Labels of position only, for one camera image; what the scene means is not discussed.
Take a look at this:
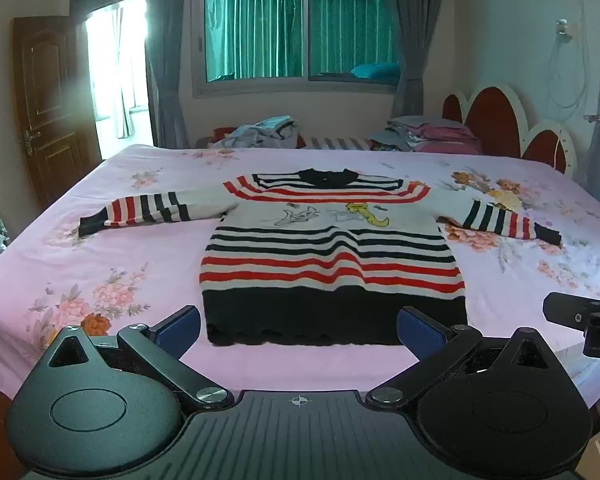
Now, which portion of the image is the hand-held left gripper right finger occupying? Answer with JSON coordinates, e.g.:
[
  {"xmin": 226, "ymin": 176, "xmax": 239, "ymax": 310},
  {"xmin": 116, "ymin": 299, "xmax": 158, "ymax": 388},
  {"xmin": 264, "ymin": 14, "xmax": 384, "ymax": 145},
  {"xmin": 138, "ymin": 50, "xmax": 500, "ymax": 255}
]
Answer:
[{"xmin": 366, "ymin": 306, "xmax": 563, "ymax": 409}]

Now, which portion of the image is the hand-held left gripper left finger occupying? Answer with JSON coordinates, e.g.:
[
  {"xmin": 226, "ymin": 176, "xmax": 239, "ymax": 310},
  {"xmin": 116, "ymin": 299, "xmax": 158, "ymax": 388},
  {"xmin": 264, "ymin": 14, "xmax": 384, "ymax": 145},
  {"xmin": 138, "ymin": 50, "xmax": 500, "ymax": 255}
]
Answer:
[{"xmin": 47, "ymin": 305, "xmax": 235, "ymax": 411}]

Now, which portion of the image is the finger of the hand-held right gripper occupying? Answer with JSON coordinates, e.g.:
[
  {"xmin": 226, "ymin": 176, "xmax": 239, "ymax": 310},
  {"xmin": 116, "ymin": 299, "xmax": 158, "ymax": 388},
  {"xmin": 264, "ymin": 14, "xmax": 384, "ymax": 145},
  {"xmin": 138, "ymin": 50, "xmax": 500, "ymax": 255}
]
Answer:
[{"xmin": 542, "ymin": 291, "xmax": 600, "ymax": 361}]

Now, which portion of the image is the striped knit sweater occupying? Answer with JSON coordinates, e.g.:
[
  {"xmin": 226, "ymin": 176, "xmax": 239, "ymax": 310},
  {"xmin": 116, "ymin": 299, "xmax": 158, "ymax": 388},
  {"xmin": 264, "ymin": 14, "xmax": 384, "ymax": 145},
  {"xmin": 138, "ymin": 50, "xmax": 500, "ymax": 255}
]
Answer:
[{"xmin": 78, "ymin": 167, "xmax": 563, "ymax": 347}]

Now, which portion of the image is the pile of crumpled grey clothes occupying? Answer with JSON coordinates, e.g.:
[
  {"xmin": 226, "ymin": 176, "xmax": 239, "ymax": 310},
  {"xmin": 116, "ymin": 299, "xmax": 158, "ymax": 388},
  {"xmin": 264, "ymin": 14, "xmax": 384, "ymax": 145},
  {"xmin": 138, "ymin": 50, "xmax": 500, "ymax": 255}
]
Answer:
[{"xmin": 207, "ymin": 116, "xmax": 306, "ymax": 150}]

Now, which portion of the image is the bed with pink floral sheet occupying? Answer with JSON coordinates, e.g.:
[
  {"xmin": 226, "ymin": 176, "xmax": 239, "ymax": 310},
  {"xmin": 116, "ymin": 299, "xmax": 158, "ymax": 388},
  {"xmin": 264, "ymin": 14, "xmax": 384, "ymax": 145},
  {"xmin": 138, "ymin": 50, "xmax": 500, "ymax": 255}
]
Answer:
[{"xmin": 0, "ymin": 142, "xmax": 600, "ymax": 406}]

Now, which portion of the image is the stack of folded bedding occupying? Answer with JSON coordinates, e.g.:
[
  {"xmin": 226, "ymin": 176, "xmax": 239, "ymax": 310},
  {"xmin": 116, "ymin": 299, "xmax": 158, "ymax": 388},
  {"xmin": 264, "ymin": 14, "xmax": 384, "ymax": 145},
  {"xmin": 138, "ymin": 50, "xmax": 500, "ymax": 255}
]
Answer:
[{"xmin": 370, "ymin": 115, "xmax": 483, "ymax": 156}]

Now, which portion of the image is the red and white headboard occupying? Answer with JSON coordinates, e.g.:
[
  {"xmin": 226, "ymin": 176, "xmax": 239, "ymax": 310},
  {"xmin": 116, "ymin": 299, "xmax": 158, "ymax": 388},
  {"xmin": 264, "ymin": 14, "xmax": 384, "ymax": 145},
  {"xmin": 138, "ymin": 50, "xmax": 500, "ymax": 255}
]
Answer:
[{"xmin": 440, "ymin": 85, "xmax": 578, "ymax": 176}]

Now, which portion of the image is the striped cloth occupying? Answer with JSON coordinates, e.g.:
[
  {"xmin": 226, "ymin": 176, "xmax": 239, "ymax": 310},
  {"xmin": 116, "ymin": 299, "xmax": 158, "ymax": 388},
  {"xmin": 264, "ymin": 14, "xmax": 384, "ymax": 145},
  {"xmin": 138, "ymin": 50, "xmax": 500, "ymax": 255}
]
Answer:
[{"xmin": 300, "ymin": 135, "xmax": 377, "ymax": 152}]

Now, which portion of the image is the grey curtain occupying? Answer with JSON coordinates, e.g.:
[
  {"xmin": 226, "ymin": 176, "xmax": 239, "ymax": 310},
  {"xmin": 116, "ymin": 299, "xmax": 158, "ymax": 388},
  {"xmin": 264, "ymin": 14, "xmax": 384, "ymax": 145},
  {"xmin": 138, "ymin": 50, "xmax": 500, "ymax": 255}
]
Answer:
[
  {"xmin": 387, "ymin": 0, "xmax": 456, "ymax": 121},
  {"xmin": 142, "ymin": 0, "xmax": 204, "ymax": 150}
]

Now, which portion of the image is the brown wooden door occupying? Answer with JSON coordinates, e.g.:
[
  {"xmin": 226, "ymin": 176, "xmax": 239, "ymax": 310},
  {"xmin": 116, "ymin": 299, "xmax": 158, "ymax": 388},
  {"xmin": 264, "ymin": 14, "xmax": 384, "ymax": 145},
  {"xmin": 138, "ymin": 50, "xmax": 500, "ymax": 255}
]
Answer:
[{"xmin": 11, "ymin": 16, "xmax": 103, "ymax": 211}]

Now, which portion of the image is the teal cushion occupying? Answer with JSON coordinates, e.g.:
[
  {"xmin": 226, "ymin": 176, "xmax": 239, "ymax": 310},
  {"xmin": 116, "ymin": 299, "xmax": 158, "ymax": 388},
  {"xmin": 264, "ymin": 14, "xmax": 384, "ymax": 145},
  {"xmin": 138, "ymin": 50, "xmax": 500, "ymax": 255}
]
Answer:
[{"xmin": 351, "ymin": 62, "xmax": 400, "ymax": 81}]

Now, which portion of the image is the sliding glass window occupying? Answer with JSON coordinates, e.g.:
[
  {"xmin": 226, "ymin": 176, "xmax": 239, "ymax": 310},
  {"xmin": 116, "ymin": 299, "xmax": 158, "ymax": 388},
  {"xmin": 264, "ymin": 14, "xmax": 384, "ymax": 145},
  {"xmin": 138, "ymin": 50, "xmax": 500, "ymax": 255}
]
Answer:
[{"xmin": 192, "ymin": 0, "xmax": 402, "ymax": 99}]

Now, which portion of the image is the white wall cable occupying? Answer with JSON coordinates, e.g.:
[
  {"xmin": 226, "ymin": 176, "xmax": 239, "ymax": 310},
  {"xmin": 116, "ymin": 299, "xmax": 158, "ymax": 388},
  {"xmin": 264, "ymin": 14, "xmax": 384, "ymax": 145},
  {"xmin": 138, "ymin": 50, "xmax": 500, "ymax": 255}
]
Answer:
[{"xmin": 547, "ymin": 35, "xmax": 590, "ymax": 111}]

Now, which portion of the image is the white wall hook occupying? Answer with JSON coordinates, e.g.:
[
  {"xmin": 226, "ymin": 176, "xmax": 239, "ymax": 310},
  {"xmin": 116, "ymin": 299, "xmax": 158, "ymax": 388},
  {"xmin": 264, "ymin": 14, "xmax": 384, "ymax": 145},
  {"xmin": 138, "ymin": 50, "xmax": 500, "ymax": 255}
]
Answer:
[{"xmin": 554, "ymin": 19, "xmax": 581, "ymax": 41}]

